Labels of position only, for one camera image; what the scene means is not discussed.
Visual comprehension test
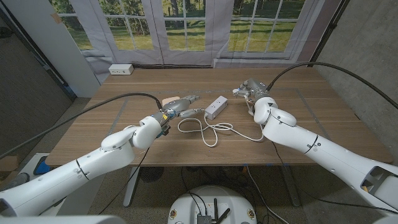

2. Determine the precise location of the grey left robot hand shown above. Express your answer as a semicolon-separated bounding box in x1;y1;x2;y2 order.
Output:
161;95;205;122

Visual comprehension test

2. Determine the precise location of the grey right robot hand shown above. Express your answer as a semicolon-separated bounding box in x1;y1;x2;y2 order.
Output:
232;77;271;101

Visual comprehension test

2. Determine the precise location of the white power cord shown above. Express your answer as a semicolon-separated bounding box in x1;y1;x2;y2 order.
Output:
177;112;265;148

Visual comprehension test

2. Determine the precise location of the white power strip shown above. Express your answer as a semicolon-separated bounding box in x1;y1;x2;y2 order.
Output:
204;95;229;121

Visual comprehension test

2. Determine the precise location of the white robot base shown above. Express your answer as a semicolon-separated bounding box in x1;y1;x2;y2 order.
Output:
167;185;258;224

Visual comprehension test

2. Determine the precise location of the beige box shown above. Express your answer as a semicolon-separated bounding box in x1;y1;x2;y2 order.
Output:
161;96;182;108

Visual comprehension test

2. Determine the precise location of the small white outlet box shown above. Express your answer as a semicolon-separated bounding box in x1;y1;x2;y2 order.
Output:
108;63;135;76

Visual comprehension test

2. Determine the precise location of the black backdrop bottom bar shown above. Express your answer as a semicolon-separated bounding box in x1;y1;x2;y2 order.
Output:
132;63;216;70

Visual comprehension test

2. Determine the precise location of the black round fan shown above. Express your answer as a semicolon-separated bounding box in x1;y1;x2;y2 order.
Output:
138;166;165;184

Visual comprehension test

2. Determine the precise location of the printed window backdrop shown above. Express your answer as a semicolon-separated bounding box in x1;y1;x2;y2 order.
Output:
49;0;343;70

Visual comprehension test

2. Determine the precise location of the black backdrop stand pole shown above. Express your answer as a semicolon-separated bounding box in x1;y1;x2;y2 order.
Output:
307;0;351;68

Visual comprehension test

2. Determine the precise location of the grey metal table leg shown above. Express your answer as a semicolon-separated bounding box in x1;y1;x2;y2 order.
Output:
280;164;301;208
123;166;141;208

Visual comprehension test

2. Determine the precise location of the black antenna module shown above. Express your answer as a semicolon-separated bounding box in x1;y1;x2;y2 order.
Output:
197;198;231;224

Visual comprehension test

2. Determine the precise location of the white leaning board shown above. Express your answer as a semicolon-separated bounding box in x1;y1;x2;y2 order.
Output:
1;0;102;98

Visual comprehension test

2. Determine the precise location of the blue floor object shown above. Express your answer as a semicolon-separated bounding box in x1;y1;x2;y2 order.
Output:
33;155;52;175

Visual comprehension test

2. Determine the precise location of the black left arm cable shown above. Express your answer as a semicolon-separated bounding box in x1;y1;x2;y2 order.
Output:
0;91;164;160

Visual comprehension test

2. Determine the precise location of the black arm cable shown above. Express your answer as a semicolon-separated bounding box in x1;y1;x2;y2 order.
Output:
0;91;164;160
266;61;398;110

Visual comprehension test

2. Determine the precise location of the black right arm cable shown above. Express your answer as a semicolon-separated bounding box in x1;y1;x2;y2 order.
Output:
266;61;398;110

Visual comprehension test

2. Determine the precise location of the thin black hanging cable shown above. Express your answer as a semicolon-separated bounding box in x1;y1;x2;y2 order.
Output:
97;147;150;216
271;141;398;216

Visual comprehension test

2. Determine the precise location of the white floor cable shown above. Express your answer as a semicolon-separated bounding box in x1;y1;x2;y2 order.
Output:
244;166;290;224

